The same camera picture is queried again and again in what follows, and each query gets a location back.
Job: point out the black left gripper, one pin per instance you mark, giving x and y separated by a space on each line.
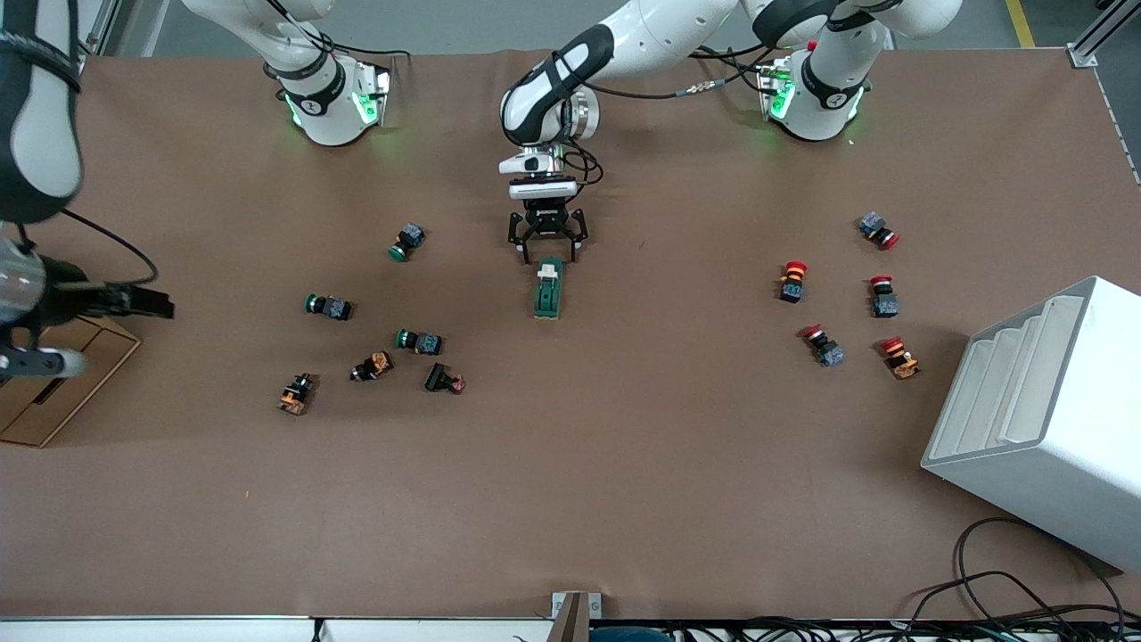
545 217

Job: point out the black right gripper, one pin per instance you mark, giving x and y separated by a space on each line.
78 300

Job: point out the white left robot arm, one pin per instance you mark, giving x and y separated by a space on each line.
660 36

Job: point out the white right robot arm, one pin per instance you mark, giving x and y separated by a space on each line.
325 107

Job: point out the brown cardboard box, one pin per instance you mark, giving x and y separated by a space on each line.
53 410

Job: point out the brown table mat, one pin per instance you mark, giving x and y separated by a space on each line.
624 464

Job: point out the red button orange block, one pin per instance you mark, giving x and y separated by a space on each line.
792 282
900 357

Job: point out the red button blue block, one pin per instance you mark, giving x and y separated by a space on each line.
883 299
824 346
876 228

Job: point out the dark teal round object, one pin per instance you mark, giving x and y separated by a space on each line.
628 636

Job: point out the white slotted bin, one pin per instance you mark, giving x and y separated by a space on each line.
1052 446

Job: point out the green push button switch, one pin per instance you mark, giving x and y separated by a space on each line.
421 341
407 241
330 307

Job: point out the orange black switch block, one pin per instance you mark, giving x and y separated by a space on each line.
373 366
296 394

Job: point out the black switch with red knob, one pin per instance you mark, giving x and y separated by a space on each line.
441 379

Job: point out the aluminium frame profile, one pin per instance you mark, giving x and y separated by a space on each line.
105 22
1083 55

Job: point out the metal bracket with cardboard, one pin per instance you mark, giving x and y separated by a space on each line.
570 615

